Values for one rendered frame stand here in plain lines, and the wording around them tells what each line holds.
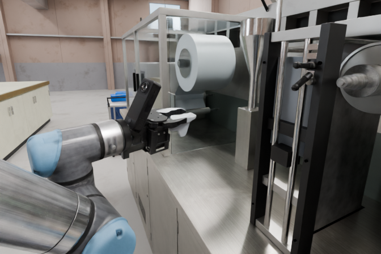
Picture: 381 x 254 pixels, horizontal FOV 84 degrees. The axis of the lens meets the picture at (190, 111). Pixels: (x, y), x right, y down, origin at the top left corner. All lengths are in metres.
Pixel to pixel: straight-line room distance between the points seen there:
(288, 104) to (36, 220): 0.51
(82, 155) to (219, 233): 0.44
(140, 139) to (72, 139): 0.15
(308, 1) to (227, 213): 0.89
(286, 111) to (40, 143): 0.51
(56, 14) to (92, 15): 1.44
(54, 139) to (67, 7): 11.26
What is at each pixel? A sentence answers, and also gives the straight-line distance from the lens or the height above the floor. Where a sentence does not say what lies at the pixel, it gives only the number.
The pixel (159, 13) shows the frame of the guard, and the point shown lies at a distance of 1.02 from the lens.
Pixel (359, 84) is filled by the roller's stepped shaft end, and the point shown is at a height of 1.33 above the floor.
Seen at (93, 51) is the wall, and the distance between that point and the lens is 11.27.
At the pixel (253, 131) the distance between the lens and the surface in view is 0.94.
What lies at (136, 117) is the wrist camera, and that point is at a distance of 0.46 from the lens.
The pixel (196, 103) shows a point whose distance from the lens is 1.09.
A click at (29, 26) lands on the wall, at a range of 11.86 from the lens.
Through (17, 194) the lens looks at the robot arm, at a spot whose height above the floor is 1.24.
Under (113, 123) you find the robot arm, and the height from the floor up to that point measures 1.25.
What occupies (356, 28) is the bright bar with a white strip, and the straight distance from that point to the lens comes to 0.57.
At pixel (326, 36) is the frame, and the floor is 1.42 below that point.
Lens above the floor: 1.37
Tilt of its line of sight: 13 degrees down
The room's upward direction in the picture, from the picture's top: straight up
